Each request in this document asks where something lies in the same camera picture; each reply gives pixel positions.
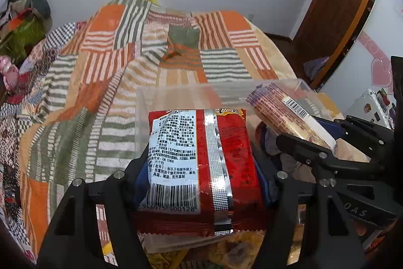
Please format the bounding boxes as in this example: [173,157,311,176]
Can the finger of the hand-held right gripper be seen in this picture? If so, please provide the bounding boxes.
[315,114,395,154]
[276,133,372,173]

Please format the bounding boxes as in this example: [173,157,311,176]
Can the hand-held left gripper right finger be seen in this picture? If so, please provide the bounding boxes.
[252,153,368,269]

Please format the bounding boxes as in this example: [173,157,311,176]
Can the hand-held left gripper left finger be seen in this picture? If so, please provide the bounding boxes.
[37,147,151,269]

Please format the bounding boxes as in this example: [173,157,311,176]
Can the beige striped snack packet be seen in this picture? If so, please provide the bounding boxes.
[246,83,338,152]

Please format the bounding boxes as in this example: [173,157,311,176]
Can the red snack packet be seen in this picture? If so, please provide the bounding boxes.
[131,108,274,237]

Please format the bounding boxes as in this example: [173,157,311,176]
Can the clear plastic storage box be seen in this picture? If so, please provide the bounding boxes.
[135,78,392,269]

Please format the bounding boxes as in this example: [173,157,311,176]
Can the orange snack packet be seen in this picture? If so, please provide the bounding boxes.
[354,217,391,252]

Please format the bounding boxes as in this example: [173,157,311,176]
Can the white box with stickers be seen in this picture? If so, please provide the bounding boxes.
[350,88,398,130]

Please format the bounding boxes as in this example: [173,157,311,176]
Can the white cabinet with heart stickers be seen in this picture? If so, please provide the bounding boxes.
[319,0,403,131]

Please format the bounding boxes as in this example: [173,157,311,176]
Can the yellow snack packet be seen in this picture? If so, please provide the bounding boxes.
[143,233,268,269]

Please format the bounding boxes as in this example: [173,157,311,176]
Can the patchwork striped blanket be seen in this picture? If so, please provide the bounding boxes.
[0,0,344,263]

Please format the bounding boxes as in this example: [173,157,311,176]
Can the pink plush toy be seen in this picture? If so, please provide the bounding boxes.
[0,55,20,90]

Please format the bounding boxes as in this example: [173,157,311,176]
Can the pile of clothes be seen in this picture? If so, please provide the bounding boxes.
[0,0,53,60]

